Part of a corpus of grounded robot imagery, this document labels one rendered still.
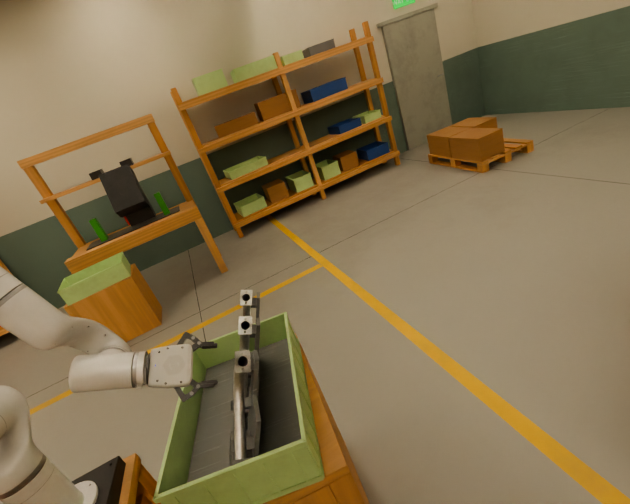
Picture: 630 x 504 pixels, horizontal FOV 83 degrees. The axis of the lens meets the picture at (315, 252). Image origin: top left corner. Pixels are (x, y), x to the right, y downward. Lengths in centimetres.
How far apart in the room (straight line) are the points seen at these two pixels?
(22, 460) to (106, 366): 39
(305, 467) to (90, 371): 59
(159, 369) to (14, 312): 32
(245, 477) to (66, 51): 565
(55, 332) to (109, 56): 528
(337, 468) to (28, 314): 85
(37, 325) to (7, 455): 45
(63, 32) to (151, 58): 101
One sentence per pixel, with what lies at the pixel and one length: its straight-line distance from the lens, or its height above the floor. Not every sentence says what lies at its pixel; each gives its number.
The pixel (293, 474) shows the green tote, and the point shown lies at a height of 86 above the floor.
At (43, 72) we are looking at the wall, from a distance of 613.
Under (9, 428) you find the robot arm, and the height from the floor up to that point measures 121.
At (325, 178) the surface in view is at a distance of 589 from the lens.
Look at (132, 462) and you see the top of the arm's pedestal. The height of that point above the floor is 85.
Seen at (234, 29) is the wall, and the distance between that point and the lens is 620.
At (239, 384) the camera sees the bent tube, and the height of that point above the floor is 106.
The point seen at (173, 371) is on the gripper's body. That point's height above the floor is 124.
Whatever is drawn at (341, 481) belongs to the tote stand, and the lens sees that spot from 121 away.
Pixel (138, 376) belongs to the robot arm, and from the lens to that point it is 98.
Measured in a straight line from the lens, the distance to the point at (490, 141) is 522.
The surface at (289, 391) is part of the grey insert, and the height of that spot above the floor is 85.
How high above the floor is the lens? 174
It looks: 25 degrees down
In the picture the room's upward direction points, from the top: 20 degrees counter-clockwise
